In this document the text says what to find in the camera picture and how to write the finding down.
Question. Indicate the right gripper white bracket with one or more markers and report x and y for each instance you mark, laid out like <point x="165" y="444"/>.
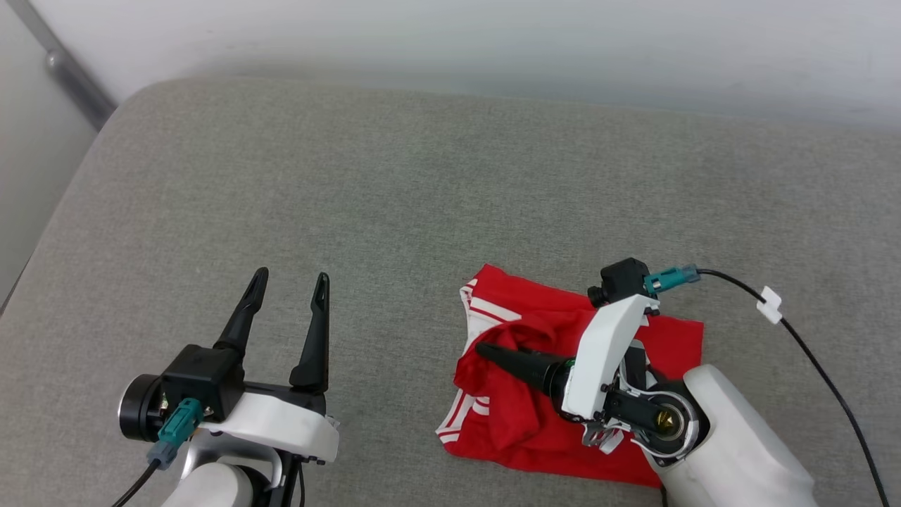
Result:
<point x="605" y="352"/>

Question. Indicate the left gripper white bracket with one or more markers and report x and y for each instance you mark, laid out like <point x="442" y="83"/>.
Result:
<point x="281" y="422"/>

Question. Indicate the red white basketball jersey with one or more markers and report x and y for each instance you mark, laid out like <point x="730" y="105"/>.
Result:
<point x="521" y="422"/>

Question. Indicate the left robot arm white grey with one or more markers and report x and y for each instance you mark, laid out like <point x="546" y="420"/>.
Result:
<point x="211" y="493"/>

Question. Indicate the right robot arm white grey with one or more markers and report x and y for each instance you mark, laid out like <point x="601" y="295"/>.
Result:
<point x="732" y="451"/>

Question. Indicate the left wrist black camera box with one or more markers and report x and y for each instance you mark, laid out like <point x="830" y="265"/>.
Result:
<point x="200" y="377"/>

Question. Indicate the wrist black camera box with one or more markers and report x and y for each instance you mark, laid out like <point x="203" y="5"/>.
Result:
<point x="623" y="278"/>
<point x="200" y="377"/>

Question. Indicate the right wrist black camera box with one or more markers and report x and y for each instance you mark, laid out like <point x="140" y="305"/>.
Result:
<point x="623" y="278"/>

